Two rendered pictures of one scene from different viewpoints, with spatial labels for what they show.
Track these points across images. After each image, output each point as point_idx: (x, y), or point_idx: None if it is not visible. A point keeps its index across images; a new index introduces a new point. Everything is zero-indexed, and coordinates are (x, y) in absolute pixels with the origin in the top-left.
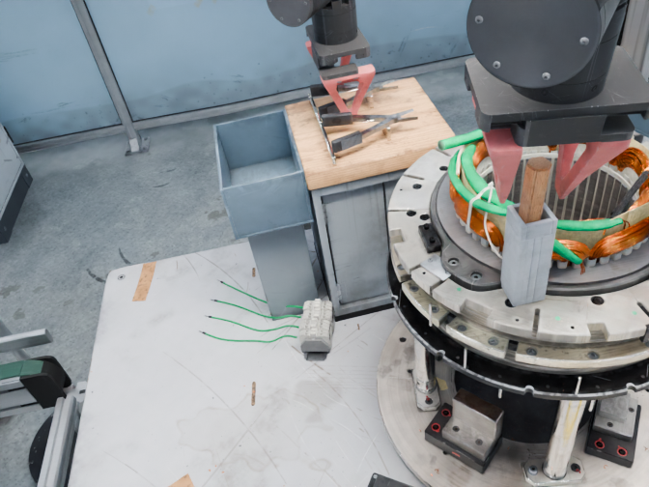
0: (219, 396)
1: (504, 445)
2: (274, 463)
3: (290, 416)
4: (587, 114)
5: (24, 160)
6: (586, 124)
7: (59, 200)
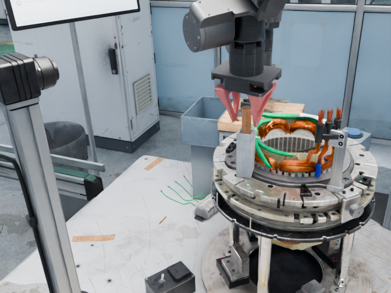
0: (148, 215)
1: (249, 284)
2: (150, 246)
3: (170, 234)
4: (243, 81)
5: (161, 120)
6: (242, 85)
7: (166, 143)
